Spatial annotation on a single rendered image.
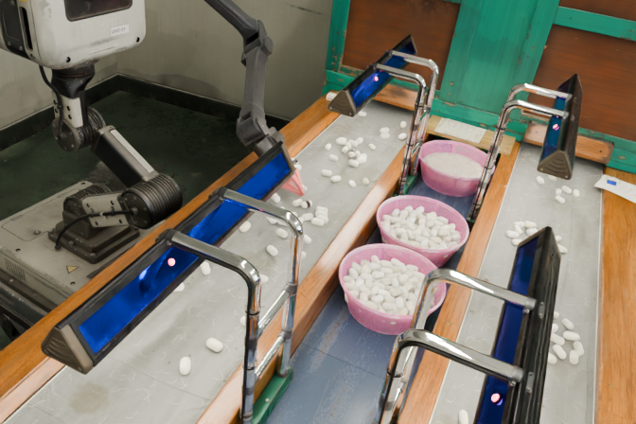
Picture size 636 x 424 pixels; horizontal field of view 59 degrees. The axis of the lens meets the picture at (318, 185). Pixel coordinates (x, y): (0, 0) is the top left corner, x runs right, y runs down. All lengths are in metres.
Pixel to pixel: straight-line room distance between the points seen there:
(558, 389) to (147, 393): 0.85
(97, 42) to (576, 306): 1.38
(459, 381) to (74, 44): 1.18
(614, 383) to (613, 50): 1.18
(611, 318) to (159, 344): 1.06
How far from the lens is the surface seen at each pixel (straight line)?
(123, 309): 0.87
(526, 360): 0.84
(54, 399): 1.22
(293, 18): 3.38
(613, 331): 1.53
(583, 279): 1.70
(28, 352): 1.28
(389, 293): 1.42
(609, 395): 1.38
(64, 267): 1.90
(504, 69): 2.22
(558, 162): 1.46
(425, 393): 1.21
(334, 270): 1.42
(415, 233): 1.64
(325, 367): 1.32
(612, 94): 2.23
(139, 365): 1.24
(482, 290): 0.92
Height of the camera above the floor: 1.68
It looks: 32 degrees down
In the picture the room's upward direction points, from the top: 7 degrees clockwise
